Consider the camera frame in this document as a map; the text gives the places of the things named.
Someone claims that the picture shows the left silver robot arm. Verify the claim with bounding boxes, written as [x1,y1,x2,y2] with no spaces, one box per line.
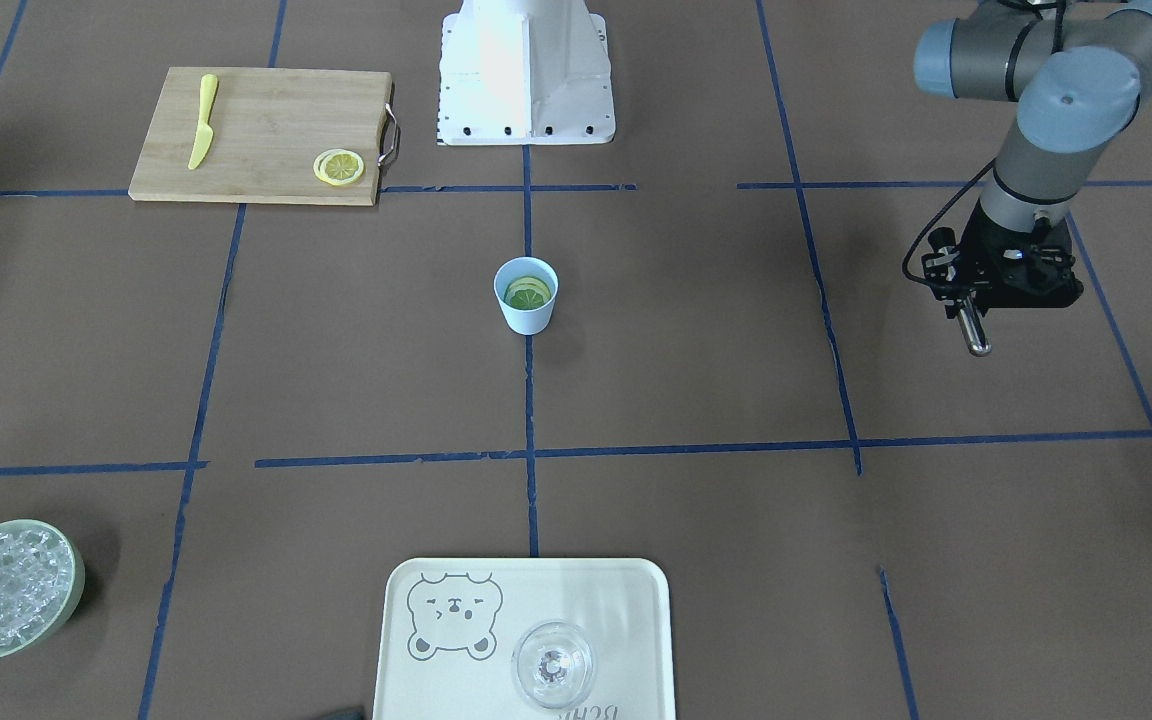
[914,1,1152,316]

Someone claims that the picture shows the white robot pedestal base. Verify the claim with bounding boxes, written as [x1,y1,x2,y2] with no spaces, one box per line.
[435,1,617,147]

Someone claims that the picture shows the light blue cup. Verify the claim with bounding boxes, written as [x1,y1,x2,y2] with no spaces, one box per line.
[493,258,559,336]

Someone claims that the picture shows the clear wine glass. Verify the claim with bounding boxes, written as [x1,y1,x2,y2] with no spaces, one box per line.
[511,620,596,711]

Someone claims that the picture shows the bamboo cutting board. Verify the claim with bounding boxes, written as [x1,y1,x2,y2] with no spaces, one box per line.
[128,67,397,209]

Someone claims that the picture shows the lemon slice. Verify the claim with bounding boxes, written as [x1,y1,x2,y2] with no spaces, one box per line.
[503,275,553,311]

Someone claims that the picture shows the steel muddler black tip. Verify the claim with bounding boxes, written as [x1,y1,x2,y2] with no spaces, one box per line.
[954,295,992,357]

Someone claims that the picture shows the yellow plastic knife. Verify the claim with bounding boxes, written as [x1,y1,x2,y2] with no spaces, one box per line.
[187,73,219,170]

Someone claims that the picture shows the yellow lemon slices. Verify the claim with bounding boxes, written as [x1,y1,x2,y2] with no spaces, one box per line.
[312,149,366,187]

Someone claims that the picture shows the cream bear tray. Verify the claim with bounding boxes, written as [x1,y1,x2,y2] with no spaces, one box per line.
[372,559,677,719]

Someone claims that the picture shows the green bowl of ice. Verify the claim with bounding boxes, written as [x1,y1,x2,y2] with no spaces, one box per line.
[0,520,86,659]

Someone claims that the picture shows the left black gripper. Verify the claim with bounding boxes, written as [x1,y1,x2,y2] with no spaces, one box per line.
[922,206,1084,311]

